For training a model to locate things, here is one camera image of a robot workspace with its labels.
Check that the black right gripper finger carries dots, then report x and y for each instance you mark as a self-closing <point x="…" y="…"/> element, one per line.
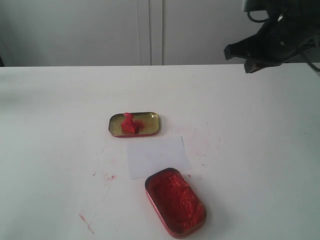
<point x="248" y="48"/>
<point x="254" y="64"/>

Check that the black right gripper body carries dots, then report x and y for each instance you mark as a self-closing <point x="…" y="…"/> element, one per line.
<point x="292" y="27"/>

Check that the red rubber stamp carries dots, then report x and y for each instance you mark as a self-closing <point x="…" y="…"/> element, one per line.
<point x="128" y="125"/>

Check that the red ink pad tin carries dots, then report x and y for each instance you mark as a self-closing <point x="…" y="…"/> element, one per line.
<point x="177" y="205"/>

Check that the gold tin lid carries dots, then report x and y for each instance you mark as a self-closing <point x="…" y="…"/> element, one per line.
<point x="148" y="124"/>

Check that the white paper sheet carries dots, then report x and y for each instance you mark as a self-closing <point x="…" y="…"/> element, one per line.
<point x="149" y="156"/>

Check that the white cabinet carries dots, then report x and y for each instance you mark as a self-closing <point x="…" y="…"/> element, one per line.
<point x="120" y="32"/>

